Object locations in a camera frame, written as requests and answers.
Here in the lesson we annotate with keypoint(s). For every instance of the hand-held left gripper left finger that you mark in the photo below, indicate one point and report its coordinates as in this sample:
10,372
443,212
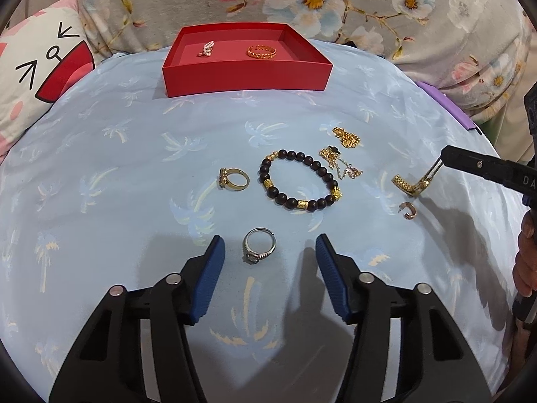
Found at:
209,277

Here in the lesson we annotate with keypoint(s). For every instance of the grey floral blanket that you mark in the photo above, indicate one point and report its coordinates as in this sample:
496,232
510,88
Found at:
377,4

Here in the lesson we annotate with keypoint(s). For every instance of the cartoon face pillow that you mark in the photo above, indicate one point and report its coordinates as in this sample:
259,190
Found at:
37,88

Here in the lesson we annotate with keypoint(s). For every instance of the red cardboard box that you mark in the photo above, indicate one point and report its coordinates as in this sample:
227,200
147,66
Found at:
197,77

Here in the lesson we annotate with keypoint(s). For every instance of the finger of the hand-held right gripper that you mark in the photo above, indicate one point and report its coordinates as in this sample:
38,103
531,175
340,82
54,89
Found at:
482,166

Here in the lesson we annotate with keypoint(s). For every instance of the gold woven bangle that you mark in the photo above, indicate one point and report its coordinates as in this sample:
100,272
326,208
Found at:
261,51

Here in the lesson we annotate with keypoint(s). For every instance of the pearl hair clip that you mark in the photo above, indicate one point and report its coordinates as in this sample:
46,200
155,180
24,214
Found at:
206,49

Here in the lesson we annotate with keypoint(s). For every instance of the person's right hand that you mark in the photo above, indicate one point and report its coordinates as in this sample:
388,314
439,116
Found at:
527,260

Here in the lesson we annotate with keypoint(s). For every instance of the gold wristwatch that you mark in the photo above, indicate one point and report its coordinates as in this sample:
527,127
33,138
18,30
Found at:
406,184

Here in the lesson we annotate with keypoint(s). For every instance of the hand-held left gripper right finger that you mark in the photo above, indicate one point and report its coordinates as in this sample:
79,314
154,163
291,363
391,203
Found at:
331,277

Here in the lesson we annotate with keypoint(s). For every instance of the blue palm print sheet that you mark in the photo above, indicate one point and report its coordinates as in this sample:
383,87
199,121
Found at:
126,184

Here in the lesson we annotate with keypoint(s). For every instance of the purple mat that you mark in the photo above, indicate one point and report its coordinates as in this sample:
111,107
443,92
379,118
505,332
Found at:
447,103

